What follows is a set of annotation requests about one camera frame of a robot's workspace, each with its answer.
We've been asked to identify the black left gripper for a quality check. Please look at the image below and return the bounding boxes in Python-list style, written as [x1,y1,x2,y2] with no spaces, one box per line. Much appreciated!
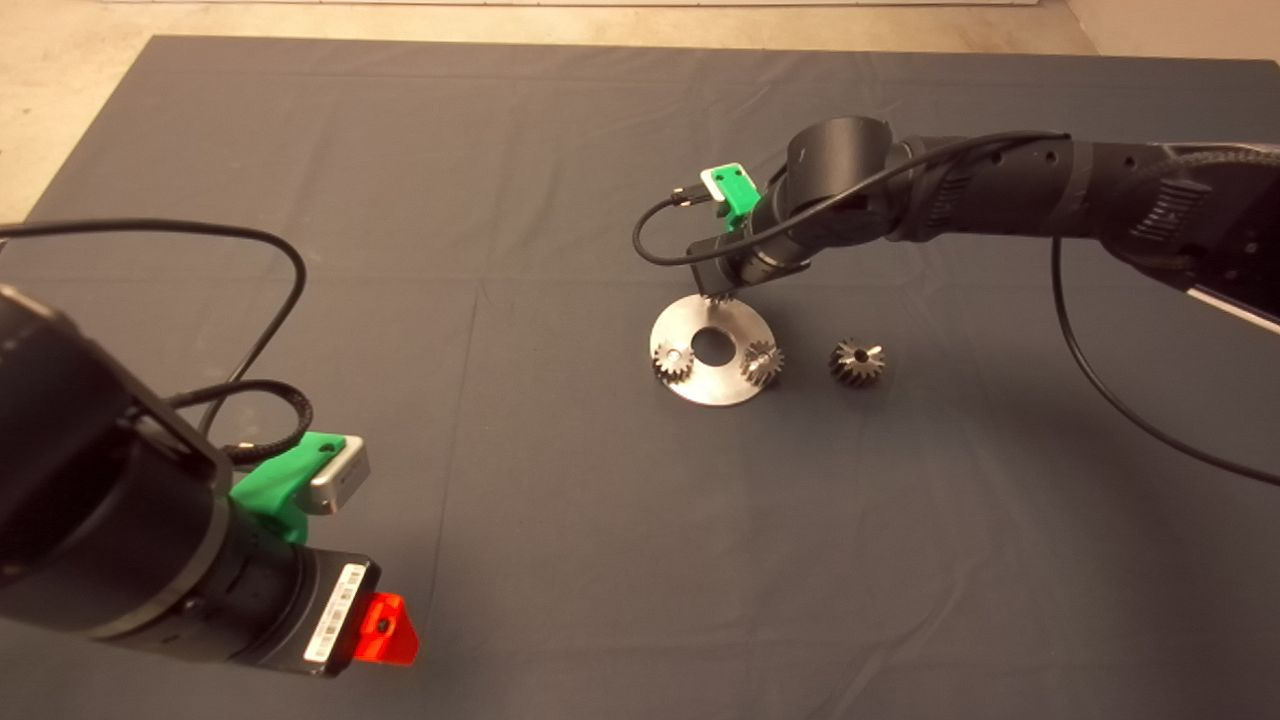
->
[175,503,422,676]

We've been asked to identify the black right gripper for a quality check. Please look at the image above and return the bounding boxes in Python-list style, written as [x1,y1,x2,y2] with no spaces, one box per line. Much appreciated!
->
[688,215,811,296]

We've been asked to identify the large steel gear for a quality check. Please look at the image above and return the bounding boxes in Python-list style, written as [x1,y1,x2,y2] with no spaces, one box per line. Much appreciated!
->
[830,338,887,388]

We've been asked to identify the round metal plate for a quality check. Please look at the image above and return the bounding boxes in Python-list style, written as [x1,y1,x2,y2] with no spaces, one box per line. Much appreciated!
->
[650,293,777,408]

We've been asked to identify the green right camera mount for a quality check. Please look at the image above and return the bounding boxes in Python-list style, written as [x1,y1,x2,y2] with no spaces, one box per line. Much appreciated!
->
[708,163,763,233]

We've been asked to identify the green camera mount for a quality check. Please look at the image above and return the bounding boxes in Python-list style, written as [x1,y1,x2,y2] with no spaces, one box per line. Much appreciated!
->
[708,163,763,233]
[230,431,347,546]

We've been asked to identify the silver left camera box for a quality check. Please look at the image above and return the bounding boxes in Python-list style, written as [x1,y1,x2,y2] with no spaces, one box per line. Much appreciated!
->
[310,437,371,516]

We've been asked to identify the green left camera mount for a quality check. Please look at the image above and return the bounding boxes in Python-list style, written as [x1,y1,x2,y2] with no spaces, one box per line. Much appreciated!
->
[230,431,347,546]

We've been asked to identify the black braided cable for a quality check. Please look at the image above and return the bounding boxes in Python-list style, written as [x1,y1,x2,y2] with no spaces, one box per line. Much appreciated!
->
[165,378,314,466]
[1130,146,1280,186]

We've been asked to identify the black left camera cable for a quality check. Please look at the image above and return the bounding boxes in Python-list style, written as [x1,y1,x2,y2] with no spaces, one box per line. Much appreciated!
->
[0,219,308,436]

